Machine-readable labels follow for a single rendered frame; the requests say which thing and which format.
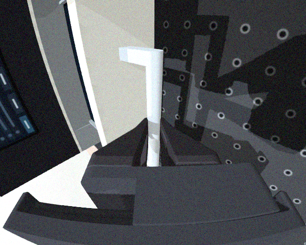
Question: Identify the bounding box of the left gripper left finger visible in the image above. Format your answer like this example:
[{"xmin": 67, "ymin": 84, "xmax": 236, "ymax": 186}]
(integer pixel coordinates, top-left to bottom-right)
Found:
[{"xmin": 87, "ymin": 118, "xmax": 149, "ymax": 167}]

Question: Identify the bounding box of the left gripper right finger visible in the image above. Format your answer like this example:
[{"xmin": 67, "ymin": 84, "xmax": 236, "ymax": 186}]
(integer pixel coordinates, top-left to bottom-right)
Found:
[{"xmin": 160, "ymin": 117, "xmax": 222, "ymax": 166}]

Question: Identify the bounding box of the dark grey plate with grid of holes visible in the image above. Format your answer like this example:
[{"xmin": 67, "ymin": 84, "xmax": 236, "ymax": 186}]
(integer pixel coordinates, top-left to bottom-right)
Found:
[{"xmin": 154, "ymin": 0, "xmax": 306, "ymax": 224}]

